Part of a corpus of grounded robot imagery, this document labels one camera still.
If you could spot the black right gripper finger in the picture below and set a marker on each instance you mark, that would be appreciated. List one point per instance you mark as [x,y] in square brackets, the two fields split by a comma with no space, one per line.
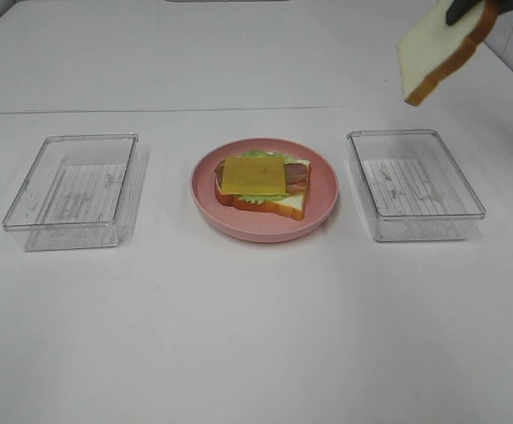
[458,9]
[505,6]

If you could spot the bread slice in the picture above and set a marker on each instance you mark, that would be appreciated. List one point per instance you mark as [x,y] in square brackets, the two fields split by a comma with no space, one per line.
[433,50]
[292,206]

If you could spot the bacon strip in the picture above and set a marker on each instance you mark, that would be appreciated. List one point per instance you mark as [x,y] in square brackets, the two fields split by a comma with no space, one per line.
[295,173]
[296,188]

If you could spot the yellow cheese slice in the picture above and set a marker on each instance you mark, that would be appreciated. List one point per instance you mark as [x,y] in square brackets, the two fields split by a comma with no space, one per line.
[253,176]

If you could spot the green lettuce leaf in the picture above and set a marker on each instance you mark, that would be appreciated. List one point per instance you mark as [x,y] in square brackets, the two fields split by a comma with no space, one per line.
[256,153]

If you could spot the clear right plastic container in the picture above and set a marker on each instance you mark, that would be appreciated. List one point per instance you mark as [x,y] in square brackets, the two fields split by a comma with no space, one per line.
[411,187]

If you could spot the clear plastic container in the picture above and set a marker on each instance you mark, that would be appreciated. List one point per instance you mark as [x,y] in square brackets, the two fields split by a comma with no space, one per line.
[80,192]
[411,187]

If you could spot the pink round plate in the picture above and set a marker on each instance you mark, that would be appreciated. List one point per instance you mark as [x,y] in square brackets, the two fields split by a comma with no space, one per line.
[265,227]

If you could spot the clear left plastic container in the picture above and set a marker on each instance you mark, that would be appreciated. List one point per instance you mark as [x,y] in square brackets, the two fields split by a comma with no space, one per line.
[80,192]

